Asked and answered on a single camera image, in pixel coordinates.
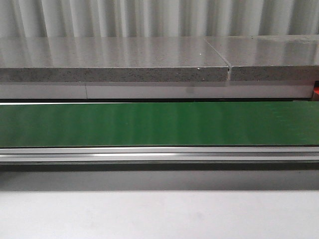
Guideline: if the aluminium conveyor frame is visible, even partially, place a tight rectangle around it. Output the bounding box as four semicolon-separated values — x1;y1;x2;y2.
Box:
0;146;319;165

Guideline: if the white pleated curtain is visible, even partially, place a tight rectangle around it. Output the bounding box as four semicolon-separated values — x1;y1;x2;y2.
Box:
0;0;319;37

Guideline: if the red plastic tray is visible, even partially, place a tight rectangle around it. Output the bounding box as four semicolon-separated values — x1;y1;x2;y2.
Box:
312;81;319;101

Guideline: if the grey stone slab left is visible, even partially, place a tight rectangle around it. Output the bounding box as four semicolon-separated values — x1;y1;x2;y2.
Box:
0;37;228;83

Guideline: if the grey stone slab right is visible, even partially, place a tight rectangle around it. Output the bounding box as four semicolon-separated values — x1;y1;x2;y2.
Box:
206;35;319;83

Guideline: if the green conveyor belt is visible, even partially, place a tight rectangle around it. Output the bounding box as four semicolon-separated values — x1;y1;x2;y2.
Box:
0;101;319;147

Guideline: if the grey stone slab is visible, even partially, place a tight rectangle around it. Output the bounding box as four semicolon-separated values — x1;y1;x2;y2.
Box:
0;37;228;83
206;35;319;83

